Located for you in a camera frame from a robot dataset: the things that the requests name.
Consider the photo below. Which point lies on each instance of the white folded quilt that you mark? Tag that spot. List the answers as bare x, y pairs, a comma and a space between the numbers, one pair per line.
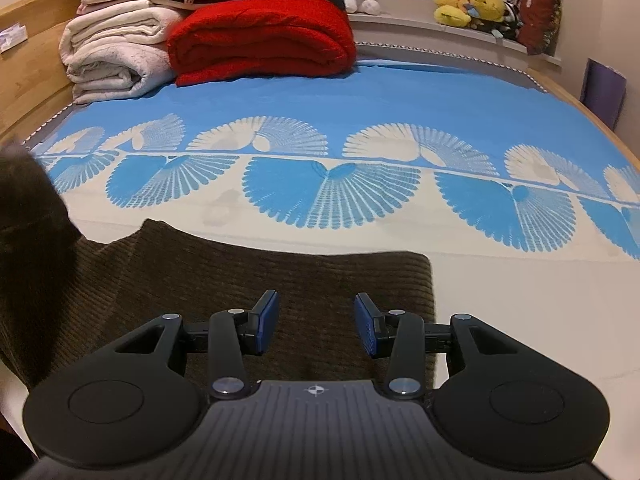
118, 52

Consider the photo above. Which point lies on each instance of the wooden bed frame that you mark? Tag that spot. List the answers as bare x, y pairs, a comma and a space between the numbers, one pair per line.
34, 85

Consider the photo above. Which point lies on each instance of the dark brown corduroy pants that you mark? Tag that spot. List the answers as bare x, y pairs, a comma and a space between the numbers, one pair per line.
64, 296

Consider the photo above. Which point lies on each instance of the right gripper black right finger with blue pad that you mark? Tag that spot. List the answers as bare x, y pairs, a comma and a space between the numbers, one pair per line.
404, 339

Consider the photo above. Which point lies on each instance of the red folded blanket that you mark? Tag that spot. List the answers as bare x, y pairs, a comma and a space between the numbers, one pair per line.
242, 38

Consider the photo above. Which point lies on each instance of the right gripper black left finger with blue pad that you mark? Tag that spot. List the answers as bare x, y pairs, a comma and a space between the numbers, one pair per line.
226, 338

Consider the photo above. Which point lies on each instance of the blue white patterned bedsheet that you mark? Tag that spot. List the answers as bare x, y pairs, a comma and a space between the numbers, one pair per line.
527, 211

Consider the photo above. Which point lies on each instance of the dark red cushion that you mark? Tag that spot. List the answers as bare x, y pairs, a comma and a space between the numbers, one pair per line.
541, 21

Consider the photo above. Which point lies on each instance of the purple paper bag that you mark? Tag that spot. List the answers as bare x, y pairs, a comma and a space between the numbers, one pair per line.
603, 92

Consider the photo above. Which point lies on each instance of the yellow plush toy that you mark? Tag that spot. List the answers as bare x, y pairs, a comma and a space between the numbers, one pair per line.
469, 13

